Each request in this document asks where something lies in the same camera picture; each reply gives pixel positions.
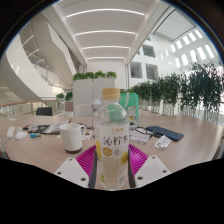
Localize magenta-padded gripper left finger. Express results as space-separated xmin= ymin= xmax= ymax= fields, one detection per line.
xmin=54 ymin=144 xmax=100 ymax=190

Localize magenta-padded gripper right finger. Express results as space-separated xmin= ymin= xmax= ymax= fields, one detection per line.
xmin=127 ymin=143 xmax=172 ymax=189

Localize clear drink bottle yellow cap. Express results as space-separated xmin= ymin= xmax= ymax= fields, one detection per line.
xmin=93 ymin=87 xmax=131 ymax=191

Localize clear plastic packet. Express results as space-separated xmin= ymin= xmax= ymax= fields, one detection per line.
xmin=154 ymin=134 xmax=173 ymax=150

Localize white paper card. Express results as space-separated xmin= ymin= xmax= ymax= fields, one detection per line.
xmin=129 ymin=129 xmax=152 ymax=145

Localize white mug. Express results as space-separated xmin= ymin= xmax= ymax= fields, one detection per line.
xmin=59 ymin=122 xmax=87 ymax=154

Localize dark blue flat keyboard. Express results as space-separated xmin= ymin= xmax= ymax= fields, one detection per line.
xmin=145 ymin=125 xmax=185 ymax=142

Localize printed booklet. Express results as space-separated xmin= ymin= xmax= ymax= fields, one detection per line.
xmin=41 ymin=120 xmax=70 ymax=135

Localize small white device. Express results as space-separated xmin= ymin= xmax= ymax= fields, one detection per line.
xmin=14 ymin=131 xmax=28 ymax=141

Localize black chair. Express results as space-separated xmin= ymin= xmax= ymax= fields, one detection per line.
xmin=35 ymin=106 xmax=54 ymax=117

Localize small clear bottle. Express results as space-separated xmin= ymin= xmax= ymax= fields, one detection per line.
xmin=90 ymin=97 xmax=101 ymax=128

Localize white charger block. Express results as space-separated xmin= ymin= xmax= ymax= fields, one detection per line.
xmin=6 ymin=126 xmax=16 ymax=140

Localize small potted plants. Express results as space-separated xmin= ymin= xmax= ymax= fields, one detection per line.
xmin=55 ymin=91 xmax=74 ymax=113

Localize white planter with green plants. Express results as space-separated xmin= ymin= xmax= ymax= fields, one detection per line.
xmin=72 ymin=70 xmax=118 ymax=118

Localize row of potted trees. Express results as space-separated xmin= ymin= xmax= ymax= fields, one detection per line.
xmin=128 ymin=60 xmax=224 ymax=125

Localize ceiling light strips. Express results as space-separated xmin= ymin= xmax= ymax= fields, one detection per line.
xmin=65 ymin=7 xmax=146 ymax=61

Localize black cable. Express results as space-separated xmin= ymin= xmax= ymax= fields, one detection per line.
xmin=131 ymin=125 xmax=156 ymax=139

